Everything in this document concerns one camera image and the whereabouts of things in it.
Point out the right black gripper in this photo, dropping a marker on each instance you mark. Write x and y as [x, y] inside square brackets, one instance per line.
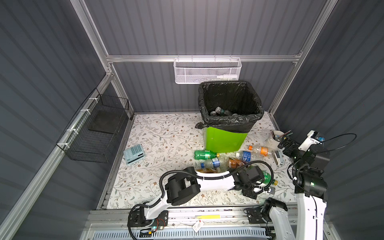
[284, 143]

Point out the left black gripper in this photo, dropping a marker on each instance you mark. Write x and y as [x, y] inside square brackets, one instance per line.
[247, 190]

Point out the brown tea bottle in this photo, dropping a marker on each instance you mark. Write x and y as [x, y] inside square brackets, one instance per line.
[236, 163]
[209, 171]

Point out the green bottle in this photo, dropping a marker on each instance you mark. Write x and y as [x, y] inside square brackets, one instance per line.
[205, 155]
[268, 179]

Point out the clear bottle green-white label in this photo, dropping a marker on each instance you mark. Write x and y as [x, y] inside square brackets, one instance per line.
[223, 112]

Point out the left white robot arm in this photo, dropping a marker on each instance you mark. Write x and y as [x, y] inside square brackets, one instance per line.
[179, 187]

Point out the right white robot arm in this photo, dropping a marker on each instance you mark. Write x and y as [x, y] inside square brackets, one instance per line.
[311, 194]

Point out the blue label bottle near bin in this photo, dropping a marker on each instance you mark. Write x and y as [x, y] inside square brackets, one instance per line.
[247, 156]

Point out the green bin with black liner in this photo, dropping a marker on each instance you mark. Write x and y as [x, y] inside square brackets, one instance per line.
[225, 134]

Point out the white stapler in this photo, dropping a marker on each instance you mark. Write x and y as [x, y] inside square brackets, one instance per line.
[279, 158]

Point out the white pen cup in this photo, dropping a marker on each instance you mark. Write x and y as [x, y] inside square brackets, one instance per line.
[277, 137]

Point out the clear bottle blue label centre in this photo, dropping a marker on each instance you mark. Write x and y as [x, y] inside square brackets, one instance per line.
[221, 162]

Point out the orange label clear bottle right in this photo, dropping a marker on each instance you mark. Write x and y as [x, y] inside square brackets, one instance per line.
[261, 150]

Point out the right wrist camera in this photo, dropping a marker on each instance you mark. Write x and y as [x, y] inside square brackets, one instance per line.
[313, 138]

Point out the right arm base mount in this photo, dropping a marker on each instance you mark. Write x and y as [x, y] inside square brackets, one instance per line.
[257, 215]

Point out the white tag on rail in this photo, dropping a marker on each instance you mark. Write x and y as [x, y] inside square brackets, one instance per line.
[198, 225]

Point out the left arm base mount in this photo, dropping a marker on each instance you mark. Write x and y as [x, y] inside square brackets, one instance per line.
[138, 219]

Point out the white wire wall basket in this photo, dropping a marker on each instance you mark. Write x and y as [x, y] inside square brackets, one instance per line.
[195, 71]

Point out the black wire wall basket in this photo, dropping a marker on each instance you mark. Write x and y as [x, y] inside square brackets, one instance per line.
[94, 135]

